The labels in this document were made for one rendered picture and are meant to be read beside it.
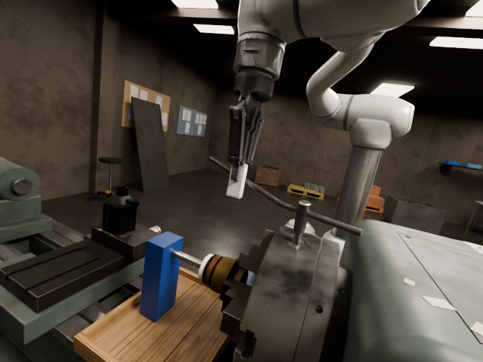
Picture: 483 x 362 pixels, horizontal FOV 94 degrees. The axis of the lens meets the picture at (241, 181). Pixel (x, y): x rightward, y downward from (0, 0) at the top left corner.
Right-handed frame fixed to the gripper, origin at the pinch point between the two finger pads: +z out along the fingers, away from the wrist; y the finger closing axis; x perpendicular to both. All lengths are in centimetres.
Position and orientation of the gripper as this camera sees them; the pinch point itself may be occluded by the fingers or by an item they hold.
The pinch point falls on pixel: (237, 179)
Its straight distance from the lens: 45.8
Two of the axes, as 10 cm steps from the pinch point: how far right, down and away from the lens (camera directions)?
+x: 9.1, 2.2, -3.6
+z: -1.8, 9.7, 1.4
